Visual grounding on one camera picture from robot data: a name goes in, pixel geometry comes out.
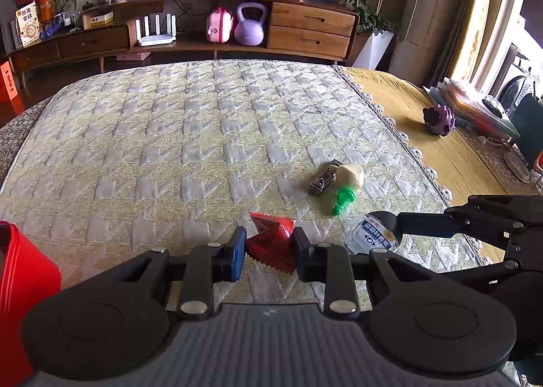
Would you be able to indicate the quilted pale blanket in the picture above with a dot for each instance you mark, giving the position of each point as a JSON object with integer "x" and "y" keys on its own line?
{"x": 191, "y": 136}

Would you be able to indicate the small clear eye-drop bottle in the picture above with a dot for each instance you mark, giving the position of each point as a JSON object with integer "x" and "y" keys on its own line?
{"x": 371, "y": 236}

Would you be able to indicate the small beige toy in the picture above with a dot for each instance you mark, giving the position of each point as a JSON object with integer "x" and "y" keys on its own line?
{"x": 350, "y": 175}

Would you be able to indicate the orange gift box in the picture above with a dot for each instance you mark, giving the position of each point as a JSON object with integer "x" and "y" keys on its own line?
{"x": 9, "y": 88}

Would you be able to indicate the pink toy case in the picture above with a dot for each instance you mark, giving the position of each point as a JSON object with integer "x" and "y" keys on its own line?
{"x": 220, "y": 26}

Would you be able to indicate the yellow bamboo mat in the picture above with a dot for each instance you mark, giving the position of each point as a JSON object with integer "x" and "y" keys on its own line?
{"x": 415, "y": 115}

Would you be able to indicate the green plastic toy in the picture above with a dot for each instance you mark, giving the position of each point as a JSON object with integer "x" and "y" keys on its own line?
{"x": 342, "y": 200}

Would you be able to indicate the purple spiky toy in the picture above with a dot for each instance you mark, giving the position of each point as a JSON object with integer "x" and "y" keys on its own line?
{"x": 441, "y": 119}

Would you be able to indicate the red snack packet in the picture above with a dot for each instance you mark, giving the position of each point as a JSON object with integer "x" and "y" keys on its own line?
{"x": 271, "y": 242}

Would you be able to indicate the white router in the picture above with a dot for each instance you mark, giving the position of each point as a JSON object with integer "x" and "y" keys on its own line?
{"x": 156, "y": 32}

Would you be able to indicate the yellow flat box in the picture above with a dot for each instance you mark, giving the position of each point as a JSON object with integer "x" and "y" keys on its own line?
{"x": 98, "y": 20}

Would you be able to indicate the wooden media console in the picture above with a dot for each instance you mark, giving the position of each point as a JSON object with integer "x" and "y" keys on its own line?
{"x": 297, "y": 24}

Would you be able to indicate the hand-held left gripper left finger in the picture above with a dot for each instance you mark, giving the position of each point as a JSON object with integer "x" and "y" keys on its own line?
{"x": 237, "y": 253}

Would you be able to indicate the white standing air conditioner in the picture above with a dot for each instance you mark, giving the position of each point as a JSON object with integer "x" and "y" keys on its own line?
{"x": 424, "y": 5}

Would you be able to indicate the teal bag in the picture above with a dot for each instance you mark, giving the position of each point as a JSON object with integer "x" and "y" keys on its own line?
{"x": 530, "y": 128}

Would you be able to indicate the round white dish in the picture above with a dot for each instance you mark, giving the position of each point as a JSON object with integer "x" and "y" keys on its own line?
{"x": 517, "y": 166}

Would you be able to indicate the cereal box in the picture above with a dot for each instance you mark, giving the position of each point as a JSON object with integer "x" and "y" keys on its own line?
{"x": 29, "y": 27}

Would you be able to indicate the stack of colourful folders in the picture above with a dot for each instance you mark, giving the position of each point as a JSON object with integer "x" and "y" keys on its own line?
{"x": 471, "y": 105}

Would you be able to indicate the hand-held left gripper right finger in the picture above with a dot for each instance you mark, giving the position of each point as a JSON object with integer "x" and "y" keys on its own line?
{"x": 302, "y": 253}

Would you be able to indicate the beige curtain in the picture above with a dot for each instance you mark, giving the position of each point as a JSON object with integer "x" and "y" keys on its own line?
{"x": 479, "y": 9}

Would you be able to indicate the purple kettlebell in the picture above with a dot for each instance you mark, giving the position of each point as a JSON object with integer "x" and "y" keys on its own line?
{"x": 250, "y": 28}

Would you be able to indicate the red tin box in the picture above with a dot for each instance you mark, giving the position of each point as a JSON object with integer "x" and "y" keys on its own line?
{"x": 21, "y": 285}

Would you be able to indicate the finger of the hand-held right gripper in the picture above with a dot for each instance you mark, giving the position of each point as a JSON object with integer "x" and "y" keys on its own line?
{"x": 420, "y": 223}
{"x": 479, "y": 270}

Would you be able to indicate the white planter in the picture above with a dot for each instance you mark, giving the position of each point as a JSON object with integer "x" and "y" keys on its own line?
{"x": 373, "y": 49}

